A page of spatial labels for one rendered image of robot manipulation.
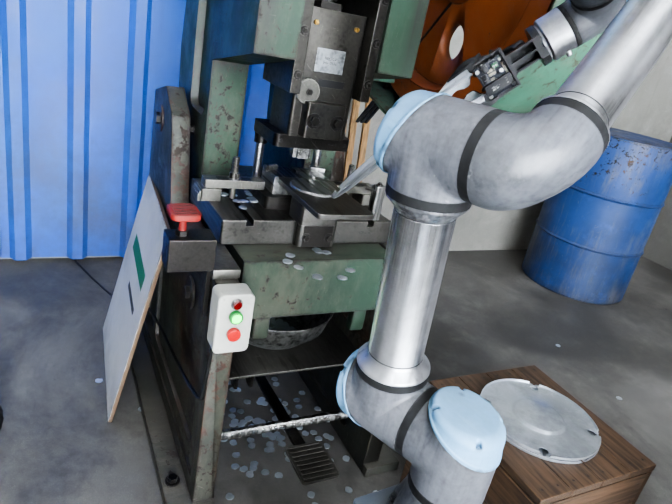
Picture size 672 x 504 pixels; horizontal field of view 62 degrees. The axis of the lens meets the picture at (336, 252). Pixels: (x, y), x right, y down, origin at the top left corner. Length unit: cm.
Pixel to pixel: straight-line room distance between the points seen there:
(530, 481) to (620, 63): 87
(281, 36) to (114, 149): 140
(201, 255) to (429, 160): 61
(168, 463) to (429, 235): 107
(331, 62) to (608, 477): 111
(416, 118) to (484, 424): 43
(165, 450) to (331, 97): 101
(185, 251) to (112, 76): 138
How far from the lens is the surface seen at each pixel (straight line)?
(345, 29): 133
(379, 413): 88
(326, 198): 127
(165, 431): 169
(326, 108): 130
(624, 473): 149
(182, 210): 113
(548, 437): 146
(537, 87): 134
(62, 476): 164
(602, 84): 73
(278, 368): 147
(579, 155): 67
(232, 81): 152
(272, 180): 139
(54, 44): 240
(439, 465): 85
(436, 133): 68
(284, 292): 128
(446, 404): 84
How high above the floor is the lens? 115
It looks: 22 degrees down
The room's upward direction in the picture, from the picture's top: 12 degrees clockwise
